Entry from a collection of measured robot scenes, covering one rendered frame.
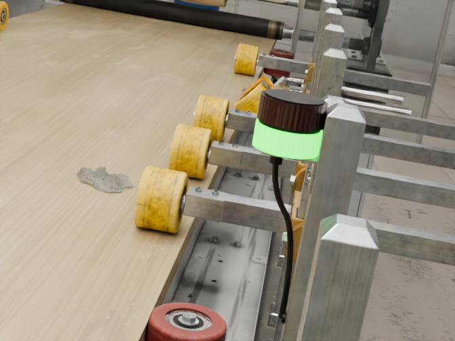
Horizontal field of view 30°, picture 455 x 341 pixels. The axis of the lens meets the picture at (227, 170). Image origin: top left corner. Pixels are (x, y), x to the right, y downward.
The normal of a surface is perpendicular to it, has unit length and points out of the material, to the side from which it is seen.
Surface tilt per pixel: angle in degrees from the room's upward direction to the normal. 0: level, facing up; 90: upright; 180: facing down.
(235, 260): 0
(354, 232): 45
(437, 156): 90
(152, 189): 53
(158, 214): 98
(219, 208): 90
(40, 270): 0
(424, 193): 90
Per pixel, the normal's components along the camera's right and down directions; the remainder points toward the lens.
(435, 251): -0.11, 0.27
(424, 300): 0.16, -0.94
